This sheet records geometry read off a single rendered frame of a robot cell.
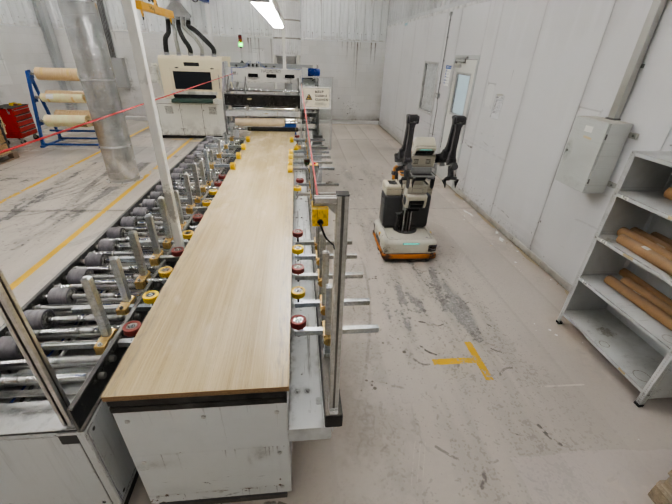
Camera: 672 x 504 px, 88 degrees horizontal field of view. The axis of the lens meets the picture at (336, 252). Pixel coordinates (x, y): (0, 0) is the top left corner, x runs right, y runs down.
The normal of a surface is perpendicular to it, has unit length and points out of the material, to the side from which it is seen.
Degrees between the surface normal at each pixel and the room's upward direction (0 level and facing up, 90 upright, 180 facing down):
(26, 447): 90
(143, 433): 90
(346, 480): 0
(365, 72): 90
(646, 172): 90
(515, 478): 0
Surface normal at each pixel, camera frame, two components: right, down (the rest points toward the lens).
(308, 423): 0.04, -0.87
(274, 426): 0.10, 0.49
